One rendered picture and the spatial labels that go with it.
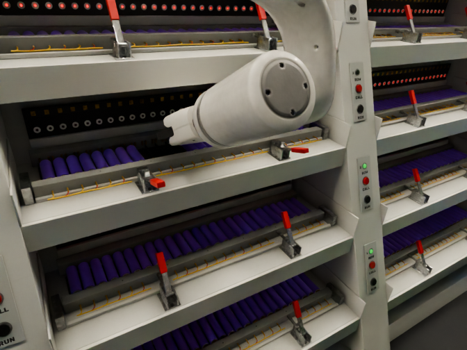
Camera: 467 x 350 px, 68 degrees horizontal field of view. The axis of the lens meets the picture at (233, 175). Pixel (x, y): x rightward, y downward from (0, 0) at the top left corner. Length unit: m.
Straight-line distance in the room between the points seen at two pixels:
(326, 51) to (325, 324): 0.63
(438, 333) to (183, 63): 0.97
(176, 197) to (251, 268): 0.22
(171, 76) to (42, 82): 0.18
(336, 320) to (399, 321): 0.28
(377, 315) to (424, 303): 0.27
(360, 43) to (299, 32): 0.39
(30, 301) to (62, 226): 0.11
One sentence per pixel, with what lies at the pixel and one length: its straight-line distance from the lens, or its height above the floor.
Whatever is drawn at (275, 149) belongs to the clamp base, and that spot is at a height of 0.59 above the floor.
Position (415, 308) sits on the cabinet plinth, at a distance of 1.18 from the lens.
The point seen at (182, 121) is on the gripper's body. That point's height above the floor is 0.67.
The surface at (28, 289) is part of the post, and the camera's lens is 0.56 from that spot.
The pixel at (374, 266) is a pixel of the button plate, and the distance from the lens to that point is 0.90.
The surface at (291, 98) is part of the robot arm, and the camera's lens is 0.36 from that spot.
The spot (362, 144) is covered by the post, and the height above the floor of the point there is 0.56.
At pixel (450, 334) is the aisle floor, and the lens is 1.18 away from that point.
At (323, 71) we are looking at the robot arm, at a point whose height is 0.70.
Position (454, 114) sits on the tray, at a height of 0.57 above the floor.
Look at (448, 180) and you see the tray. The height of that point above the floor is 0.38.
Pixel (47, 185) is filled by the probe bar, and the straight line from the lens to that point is 0.57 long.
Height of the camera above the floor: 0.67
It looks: 10 degrees down
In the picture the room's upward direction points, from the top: 8 degrees counter-clockwise
